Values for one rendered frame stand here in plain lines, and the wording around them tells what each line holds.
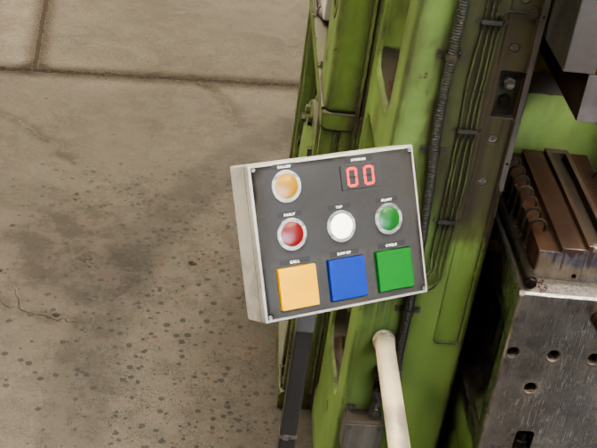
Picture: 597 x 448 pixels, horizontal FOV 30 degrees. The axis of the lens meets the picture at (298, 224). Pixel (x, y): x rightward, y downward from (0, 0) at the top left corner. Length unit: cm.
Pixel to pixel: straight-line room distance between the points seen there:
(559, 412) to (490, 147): 59
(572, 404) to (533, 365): 14
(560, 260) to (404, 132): 41
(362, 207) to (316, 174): 11
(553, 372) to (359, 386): 48
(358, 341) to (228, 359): 93
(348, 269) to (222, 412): 128
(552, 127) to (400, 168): 71
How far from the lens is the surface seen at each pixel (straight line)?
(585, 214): 245
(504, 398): 243
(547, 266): 232
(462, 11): 215
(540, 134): 271
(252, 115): 483
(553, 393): 245
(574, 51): 209
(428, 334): 255
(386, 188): 206
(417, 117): 225
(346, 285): 202
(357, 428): 264
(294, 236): 197
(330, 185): 200
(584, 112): 215
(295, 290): 197
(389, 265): 206
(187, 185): 425
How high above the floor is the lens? 213
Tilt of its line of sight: 31 degrees down
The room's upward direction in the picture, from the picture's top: 8 degrees clockwise
